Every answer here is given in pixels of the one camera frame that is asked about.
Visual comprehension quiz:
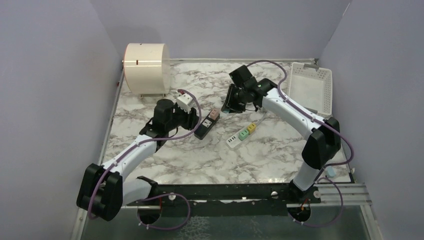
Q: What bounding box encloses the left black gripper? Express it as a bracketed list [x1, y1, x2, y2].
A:
[165, 102, 201, 132]

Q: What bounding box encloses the black power strip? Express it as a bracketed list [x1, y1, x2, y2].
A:
[194, 113, 220, 140]

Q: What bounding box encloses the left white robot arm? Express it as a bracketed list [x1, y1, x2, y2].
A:
[76, 93, 202, 221]

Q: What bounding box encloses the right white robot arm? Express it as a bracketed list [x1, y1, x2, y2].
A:
[221, 65, 341, 204]

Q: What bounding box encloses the pink usb charger plug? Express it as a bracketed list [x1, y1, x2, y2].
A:
[209, 108, 220, 121]

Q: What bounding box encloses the yellow usb charger plug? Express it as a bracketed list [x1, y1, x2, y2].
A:
[246, 122, 257, 135]

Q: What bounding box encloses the green usb charger plug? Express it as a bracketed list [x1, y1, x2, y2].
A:
[238, 129, 250, 141]

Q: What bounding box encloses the white power strip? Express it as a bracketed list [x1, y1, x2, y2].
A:
[225, 127, 256, 149]

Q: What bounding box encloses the cream cylindrical drum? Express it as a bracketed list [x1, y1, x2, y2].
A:
[122, 43, 171, 96]

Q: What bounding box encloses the white plastic basket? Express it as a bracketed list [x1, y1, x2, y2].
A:
[287, 62, 333, 116]

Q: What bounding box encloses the light blue block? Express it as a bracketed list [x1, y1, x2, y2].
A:
[325, 166, 336, 178]

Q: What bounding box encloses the black mounting rail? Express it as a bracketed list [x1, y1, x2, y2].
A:
[123, 179, 321, 218]

